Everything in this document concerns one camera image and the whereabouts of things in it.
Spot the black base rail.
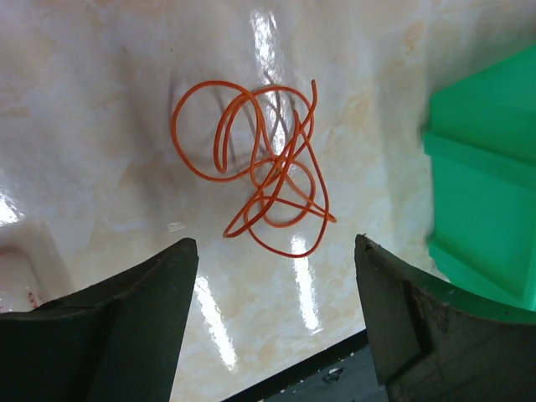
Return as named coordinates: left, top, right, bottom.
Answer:
left=224, top=330, right=389, bottom=402

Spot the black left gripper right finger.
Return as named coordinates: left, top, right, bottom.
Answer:
left=354, top=234, right=535, bottom=401

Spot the left green plastic bin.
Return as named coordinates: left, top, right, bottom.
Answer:
left=423, top=48, right=535, bottom=310

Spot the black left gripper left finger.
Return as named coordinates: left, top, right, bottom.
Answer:
left=1, top=238, right=198, bottom=401

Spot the orange wire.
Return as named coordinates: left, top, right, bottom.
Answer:
left=171, top=79, right=338, bottom=259

